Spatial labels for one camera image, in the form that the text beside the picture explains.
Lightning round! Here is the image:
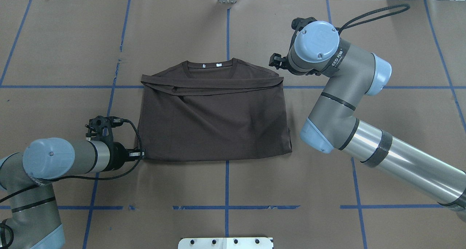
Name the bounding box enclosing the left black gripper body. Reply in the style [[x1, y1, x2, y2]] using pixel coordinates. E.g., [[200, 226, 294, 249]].
[[108, 142, 128, 171]]

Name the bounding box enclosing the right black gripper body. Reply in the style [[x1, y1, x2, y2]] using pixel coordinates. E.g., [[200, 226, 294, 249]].
[[279, 55, 293, 72]]

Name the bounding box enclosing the dark brown t-shirt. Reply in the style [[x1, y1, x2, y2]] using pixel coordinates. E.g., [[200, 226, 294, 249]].
[[138, 58, 292, 162]]

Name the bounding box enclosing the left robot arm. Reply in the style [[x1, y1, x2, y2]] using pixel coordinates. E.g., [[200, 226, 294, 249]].
[[1, 138, 145, 249]]

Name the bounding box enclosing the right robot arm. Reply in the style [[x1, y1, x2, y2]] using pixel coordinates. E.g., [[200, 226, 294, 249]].
[[269, 18, 465, 221]]

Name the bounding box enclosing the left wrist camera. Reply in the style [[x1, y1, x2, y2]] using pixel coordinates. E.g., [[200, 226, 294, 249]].
[[85, 116, 123, 141]]

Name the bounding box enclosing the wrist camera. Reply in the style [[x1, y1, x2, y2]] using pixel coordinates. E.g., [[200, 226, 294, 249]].
[[85, 116, 123, 141], [291, 17, 317, 36]]

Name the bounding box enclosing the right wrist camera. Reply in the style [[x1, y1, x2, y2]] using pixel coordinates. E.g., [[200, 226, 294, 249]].
[[291, 17, 317, 36]]

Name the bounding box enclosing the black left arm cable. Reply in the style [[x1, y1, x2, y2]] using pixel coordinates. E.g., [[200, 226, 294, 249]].
[[0, 115, 143, 238]]

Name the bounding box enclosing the white pedestal base plate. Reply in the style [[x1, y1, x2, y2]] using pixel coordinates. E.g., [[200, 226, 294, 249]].
[[178, 236, 274, 249]]

